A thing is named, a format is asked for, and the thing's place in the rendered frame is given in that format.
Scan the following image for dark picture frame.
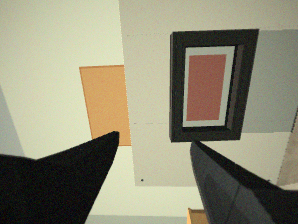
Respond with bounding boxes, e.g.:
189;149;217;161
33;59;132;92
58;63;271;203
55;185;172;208
169;29;260;143

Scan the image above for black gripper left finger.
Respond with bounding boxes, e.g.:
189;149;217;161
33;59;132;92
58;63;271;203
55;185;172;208
0;131;120;224

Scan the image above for pale grey flat panel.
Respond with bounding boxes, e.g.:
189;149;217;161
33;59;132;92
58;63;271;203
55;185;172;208
118;0;298;187

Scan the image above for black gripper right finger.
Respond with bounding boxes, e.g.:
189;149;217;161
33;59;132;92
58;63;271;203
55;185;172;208
190;140;298;224

